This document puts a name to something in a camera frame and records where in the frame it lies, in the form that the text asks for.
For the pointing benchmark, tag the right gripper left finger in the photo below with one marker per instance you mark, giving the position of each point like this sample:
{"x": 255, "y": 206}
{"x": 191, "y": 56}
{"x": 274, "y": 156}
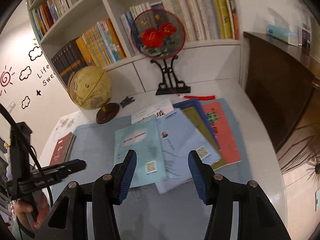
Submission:
{"x": 67, "y": 219}

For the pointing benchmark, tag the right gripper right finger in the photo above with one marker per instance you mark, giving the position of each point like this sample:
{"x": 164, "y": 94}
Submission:
{"x": 258, "y": 219}

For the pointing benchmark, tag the red fairy tale book 01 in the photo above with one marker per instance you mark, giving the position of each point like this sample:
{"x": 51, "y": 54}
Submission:
{"x": 62, "y": 150}

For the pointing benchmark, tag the light blue bottom book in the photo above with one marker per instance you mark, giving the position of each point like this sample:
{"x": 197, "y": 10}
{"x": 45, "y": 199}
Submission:
{"x": 143, "y": 138}

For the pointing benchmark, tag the coral red book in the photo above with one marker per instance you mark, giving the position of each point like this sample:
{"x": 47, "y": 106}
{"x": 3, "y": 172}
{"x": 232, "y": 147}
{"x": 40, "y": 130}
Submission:
{"x": 222, "y": 131}

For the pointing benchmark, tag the light blue back cover book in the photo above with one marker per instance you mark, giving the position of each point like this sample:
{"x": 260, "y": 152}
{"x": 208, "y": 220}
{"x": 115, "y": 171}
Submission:
{"x": 178, "y": 137}

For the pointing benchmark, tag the white book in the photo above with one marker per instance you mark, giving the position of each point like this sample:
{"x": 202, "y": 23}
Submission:
{"x": 158, "y": 110}

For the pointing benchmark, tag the dark blue fairy tale book 02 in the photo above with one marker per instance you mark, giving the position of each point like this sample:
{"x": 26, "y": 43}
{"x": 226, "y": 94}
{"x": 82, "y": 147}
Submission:
{"x": 197, "y": 112}

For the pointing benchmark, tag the olive green book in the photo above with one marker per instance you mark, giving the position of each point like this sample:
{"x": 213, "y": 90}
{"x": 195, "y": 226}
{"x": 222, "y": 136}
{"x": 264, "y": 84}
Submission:
{"x": 200, "y": 139}

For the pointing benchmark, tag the person left hand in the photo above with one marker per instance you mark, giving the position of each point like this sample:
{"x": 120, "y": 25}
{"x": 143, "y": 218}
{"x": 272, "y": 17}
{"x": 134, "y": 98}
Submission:
{"x": 22, "y": 208}

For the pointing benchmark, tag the blue quilted table mat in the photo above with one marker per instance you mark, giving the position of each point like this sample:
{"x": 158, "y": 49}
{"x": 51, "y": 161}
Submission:
{"x": 144, "y": 214}

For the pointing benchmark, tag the small black metal ornament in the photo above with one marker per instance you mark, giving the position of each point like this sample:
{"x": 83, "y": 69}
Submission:
{"x": 126, "y": 101}

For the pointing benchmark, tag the antique yellow desk globe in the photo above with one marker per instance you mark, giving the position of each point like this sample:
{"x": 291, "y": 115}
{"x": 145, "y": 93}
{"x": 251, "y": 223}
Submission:
{"x": 90, "y": 88}

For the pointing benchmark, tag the dark wooden cabinet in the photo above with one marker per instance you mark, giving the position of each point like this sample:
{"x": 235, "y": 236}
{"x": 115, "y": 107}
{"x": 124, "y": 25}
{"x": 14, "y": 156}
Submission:
{"x": 283, "y": 90}

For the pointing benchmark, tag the round embroidered fan on stand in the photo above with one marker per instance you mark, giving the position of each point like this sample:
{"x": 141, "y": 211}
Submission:
{"x": 160, "y": 35}

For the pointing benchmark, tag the white bookshelf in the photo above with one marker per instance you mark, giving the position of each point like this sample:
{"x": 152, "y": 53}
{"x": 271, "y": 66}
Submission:
{"x": 75, "y": 33}

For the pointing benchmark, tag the blue tissue box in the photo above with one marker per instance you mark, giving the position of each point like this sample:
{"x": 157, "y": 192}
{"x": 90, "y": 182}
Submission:
{"x": 282, "y": 34}

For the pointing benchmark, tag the white wall switch panel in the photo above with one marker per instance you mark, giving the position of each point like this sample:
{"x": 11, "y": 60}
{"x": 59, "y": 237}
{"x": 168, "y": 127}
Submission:
{"x": 11, "y": 106}

